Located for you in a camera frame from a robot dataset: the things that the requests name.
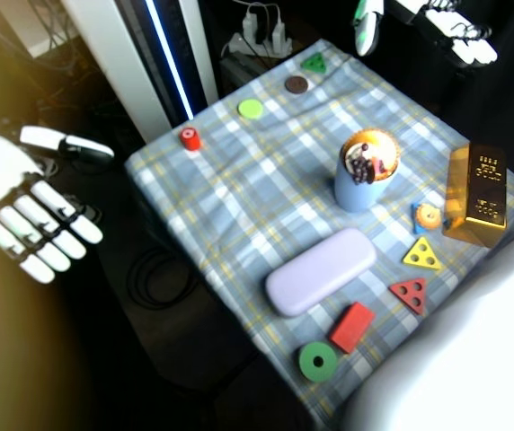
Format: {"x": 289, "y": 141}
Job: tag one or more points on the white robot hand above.
{"x": 367, "y": 31}
{"x": 1, "y": 170}

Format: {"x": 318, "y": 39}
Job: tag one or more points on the chocolate topped cupcake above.
{"x": 378, "y": 148}

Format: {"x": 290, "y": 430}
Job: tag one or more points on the blue plastic cup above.
{"x": 356, "y": 197}

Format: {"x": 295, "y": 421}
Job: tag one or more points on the green triangle block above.
{"x": 314, "y": 64}

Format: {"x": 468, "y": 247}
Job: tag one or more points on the white plug adapter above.
{"x": 278, "y": 31}
{"x": 249, "y": 24}

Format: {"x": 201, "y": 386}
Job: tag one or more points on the brown sandwich cookie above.
{"x": 296, "y": 84}

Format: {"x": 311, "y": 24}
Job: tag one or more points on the white power strip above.
{"x": 243, "y": 47}

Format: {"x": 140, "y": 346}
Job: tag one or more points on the green sandwich cookie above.
{"x": 250, "y": 108}

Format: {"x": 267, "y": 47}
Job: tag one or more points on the white column with blue light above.
{"x": 122, "y": 67}

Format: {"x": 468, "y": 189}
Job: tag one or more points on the red cylinder block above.
{"x": 190, "y": 140}

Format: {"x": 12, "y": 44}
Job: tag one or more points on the blue triangle block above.
{"x": 415, "y": 220}

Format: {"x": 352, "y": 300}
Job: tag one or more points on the beige flower biscuit toy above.
{"x": 430, "y": 216}

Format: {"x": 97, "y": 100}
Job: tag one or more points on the shiny gold bar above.
{"x": 481, "y": 193}

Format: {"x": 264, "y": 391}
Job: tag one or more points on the blue plaid tablecloth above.
{"x": 248, "y": 202}

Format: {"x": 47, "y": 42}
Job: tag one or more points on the yellow triangle block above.
{"x": 421, "y": 257}

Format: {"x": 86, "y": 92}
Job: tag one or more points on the lilac glasses case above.
{"x": 320, "y": 271}

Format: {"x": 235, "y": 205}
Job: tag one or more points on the red triangle block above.
{"x": 412, "y": 292}

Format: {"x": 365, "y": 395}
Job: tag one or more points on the red rectangular block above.
{"x": 351, "y": 328}

